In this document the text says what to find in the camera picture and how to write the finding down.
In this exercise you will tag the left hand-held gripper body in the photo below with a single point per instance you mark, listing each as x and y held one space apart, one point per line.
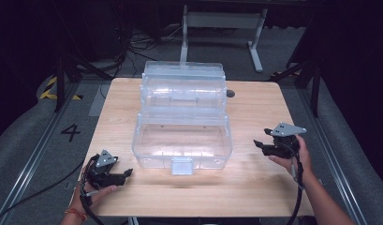
100 170

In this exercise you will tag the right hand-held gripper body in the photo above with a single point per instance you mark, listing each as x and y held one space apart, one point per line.
284 142

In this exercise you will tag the clear plastic storage box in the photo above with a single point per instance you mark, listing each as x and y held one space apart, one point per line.
182 125

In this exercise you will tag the person's right hand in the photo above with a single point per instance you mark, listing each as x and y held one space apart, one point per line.
300 162

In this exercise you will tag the person's left hand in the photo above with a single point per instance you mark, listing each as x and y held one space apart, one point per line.
92 197

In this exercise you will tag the dark round table grommet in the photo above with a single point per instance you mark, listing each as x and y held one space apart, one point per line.
231 93

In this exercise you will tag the black metal stand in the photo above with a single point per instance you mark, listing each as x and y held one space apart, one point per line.
314 81
66 73

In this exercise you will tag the aluminium floor rail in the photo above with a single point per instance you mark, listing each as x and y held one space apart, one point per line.
33 156
329 146

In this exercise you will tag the grey metal desk frame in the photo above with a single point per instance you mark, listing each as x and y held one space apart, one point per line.
223 20

